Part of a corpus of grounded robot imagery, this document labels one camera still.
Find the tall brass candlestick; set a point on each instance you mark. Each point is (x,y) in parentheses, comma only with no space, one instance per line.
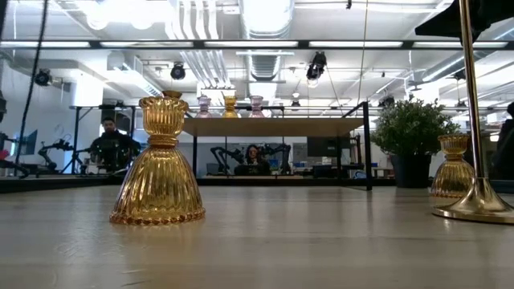
(480,200)

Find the person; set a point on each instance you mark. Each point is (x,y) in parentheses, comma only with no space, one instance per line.
(114,148)
(253,158)
(507,148)

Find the green potted plant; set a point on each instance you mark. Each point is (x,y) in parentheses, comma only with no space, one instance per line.
(409,128)

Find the black ceiling spotlight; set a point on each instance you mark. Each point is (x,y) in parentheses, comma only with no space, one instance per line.
(43,77)
(317,64)
(178,71)

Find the amber glass candle holder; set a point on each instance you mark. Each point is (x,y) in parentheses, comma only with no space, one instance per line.
(451,176)
(160,188)
(230,110)

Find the black background robot arm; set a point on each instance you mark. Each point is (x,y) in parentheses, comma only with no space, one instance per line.
(223,158)
(56,151)
(279,154)

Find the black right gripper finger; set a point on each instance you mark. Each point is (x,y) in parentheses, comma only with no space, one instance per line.
(445,20)

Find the black background rig frame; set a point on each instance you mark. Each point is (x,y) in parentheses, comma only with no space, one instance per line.
(75,136)

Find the wooden shelf black metal legs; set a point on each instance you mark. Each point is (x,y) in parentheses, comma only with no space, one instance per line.
(261,126)

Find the background computer monitor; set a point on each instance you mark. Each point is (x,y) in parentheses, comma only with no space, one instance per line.
(29,142)

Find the black aluminium frame rail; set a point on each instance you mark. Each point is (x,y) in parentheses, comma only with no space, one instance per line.
(321,181)

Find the pink glass candle holder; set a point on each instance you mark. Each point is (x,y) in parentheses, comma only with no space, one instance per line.
(204,110)
(256,110)

